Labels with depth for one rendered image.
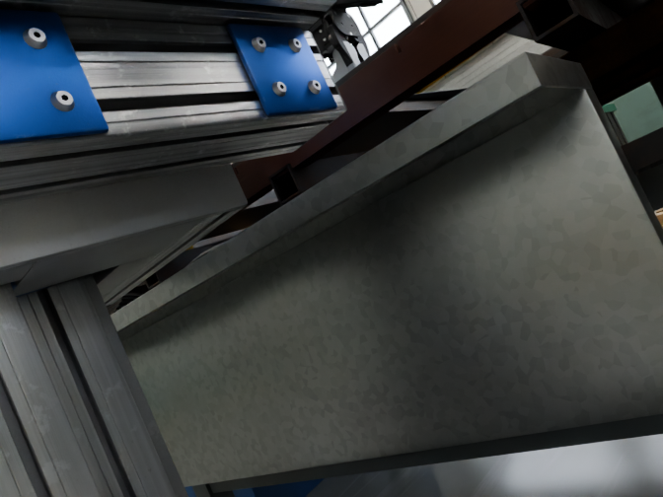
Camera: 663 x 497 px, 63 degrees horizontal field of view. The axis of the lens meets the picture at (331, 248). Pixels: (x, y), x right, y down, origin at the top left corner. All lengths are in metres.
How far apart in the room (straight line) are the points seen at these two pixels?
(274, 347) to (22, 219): 0.58
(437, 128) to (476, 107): 0.04
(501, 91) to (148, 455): 0.45
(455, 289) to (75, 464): 0.46
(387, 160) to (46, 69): 0.30
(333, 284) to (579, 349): 0.34
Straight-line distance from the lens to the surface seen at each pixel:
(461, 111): 0.50
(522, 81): 0.48
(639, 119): 9.22
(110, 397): 0.54
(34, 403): 0.47
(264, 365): 0.96
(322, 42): 0.99
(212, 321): 1.03
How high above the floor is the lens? 0.58
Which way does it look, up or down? 3 degrees up
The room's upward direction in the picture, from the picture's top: 25 degrees counter-clockwise
